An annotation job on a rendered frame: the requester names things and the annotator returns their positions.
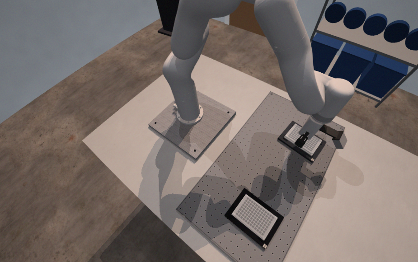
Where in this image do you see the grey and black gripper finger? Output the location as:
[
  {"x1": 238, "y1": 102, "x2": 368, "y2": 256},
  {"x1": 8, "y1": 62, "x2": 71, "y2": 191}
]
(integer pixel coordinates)
[{"x1": 294, "y1": 132, "x2": 309, "y2": 148}]

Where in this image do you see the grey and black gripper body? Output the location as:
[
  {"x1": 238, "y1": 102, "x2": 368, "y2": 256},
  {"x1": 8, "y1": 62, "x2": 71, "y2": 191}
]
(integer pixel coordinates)
[{"x1": 298, "y1": 115, "x2": 330, "y2": 140}]

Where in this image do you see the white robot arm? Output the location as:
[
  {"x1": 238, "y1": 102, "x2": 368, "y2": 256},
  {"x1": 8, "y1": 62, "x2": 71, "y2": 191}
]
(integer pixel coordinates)
[{"x1": 162, "y1": 0, "x2": 355, "y2": 125}]

